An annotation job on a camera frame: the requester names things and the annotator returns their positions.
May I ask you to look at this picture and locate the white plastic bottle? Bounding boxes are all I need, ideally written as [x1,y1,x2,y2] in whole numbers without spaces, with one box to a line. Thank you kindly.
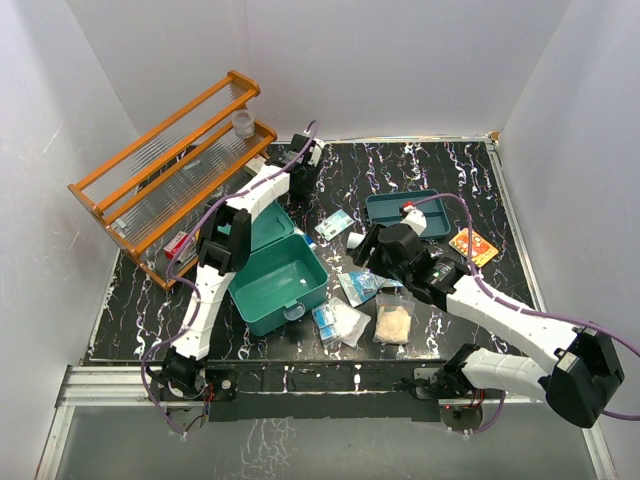
[346,232,365,250]

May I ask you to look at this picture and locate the blue cotton swab bag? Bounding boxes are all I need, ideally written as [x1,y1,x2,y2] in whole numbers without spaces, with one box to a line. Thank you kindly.
[338,271,402,307]

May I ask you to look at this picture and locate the clear bag of gauze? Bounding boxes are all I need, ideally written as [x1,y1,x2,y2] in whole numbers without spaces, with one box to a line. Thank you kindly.
[311,298,371,348]

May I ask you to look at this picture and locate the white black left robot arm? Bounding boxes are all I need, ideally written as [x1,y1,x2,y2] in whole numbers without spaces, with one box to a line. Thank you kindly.
[157,128,324,399]

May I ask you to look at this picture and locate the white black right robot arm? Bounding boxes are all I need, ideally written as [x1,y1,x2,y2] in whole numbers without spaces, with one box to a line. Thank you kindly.
[347,223,625,428]

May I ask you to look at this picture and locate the green medicine kit box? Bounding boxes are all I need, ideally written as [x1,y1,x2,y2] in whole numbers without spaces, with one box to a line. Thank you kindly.
[199,199,330,337]

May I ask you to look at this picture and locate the red white medicine box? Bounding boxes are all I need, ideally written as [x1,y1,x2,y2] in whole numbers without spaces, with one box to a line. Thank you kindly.
[163,231,196,263]

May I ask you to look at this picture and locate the teal divider tray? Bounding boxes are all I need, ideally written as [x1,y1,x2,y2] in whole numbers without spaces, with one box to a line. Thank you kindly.
[365,189,451,240]

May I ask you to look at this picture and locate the light blue sachet packet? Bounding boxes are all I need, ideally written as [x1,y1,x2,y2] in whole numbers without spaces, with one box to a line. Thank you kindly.
[315,209,355,241]

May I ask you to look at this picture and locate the wrapped bandage roll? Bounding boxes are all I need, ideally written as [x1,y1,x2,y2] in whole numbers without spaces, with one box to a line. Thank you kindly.
[303,235,317,251]

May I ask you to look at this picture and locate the bag of cotton balls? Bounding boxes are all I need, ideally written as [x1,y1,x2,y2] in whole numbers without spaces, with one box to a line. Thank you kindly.
[373,292,415,345]

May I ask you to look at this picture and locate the clear plastic cup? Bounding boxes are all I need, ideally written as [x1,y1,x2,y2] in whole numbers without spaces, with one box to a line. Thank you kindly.
[231,109,255,139]

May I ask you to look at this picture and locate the orange wooden shelf rack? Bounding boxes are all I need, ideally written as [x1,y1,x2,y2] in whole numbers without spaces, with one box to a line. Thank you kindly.
[68,70,277,290]

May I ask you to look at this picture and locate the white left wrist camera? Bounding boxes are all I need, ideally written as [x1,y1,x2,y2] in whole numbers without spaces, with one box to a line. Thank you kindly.
[290,134,325,167]

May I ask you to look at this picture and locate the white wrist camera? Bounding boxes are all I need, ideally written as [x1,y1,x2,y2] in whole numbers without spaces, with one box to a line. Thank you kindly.
[290,134,325,167]
[400,202,427,236]

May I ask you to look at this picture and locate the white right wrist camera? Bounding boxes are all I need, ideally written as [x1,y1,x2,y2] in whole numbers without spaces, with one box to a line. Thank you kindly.
[400,202,427,236]

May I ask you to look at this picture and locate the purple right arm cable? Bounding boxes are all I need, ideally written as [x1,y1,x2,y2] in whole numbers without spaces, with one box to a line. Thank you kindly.
[409,193,640,436]

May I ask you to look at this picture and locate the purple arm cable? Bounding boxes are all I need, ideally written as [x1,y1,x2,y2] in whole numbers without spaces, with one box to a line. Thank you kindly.
[139,119,321,436]
[409,193,640,436]

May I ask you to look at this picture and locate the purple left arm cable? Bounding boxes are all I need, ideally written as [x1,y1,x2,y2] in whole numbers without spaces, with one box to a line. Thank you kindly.
[139,119,321,436]

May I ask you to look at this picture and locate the black front mounting rail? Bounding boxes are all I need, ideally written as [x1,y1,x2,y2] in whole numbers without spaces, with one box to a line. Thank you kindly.
[206,360,452,423]

